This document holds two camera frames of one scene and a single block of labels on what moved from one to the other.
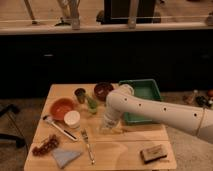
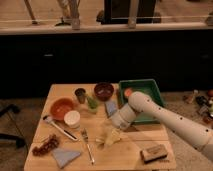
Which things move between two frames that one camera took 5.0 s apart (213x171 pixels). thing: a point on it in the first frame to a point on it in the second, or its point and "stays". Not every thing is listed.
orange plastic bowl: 60,107 stays
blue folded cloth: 63,157 stays
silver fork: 89,145 stays
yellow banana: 109,130 to 99,140
